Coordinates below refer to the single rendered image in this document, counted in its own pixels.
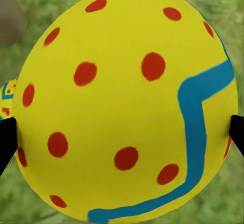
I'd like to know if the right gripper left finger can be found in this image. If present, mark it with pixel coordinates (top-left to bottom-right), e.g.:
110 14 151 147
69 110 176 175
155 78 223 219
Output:
0 117 17 176

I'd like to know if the easter egg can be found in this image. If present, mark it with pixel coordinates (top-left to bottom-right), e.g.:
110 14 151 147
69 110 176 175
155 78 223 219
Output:
11 0 238 224
0 78 18 121

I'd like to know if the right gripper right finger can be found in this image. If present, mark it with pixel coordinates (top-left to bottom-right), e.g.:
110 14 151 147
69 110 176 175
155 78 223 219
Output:
229 115 244 156

